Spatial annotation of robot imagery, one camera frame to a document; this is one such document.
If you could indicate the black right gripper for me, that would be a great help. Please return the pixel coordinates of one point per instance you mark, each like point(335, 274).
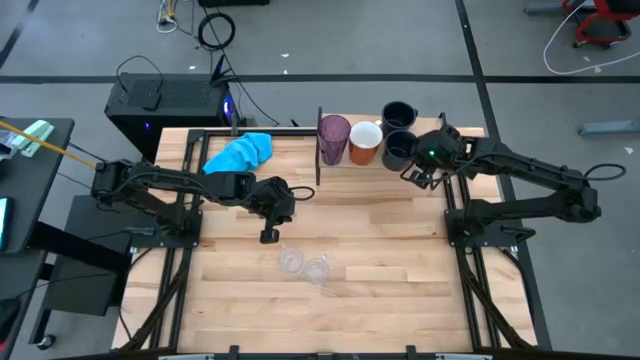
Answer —
point(437, 155)

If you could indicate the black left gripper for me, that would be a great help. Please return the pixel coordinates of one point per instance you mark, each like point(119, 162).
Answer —
point(275, 200)

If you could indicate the small clear plastic cup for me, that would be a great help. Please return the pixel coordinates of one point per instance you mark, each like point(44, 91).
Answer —
point(291, 260)
point(316, 271)

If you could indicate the dark blue enamel mug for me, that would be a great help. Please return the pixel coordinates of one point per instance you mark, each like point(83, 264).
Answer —
point(397, 120)
point(397, 152)

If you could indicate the orange mug white inside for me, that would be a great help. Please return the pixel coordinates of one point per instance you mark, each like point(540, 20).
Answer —
point(365, 137)

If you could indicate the purple faceted plastic tumbler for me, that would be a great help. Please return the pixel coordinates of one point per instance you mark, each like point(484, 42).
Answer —
point(334, 145)

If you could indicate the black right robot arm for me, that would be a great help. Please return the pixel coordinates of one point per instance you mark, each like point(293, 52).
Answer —
point(525, 165)

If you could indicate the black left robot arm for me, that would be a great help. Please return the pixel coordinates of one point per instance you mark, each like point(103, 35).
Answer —
point(175, 177)

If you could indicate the turquoise blue cloth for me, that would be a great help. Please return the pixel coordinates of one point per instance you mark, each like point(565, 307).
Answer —
point(240, 152)

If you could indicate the black computer tower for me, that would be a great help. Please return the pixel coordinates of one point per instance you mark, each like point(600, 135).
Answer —
point(190, 100)

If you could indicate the black wifi antenna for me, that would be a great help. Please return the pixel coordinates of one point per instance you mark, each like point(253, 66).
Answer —
point(218, 70)

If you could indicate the grey floor strip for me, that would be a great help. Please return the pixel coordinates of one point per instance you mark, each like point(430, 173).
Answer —
point(545, 8)
point(610, 127)

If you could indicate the black flat platform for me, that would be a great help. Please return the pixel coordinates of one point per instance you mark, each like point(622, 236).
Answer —
point(80, 290)

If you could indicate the black desk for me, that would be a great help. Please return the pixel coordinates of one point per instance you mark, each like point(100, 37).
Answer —
point(35, 200)

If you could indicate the mint green plastic device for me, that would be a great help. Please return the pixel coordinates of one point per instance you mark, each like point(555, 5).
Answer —
point(35, 135)

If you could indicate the black tablet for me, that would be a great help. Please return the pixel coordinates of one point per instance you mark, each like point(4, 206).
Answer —
point(5, 225)

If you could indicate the black aluminium rig frame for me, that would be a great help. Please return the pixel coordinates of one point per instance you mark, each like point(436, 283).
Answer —
point(280, 132)

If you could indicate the red metal cart frame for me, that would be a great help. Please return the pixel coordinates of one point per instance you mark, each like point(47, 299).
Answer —
point(602, 38)

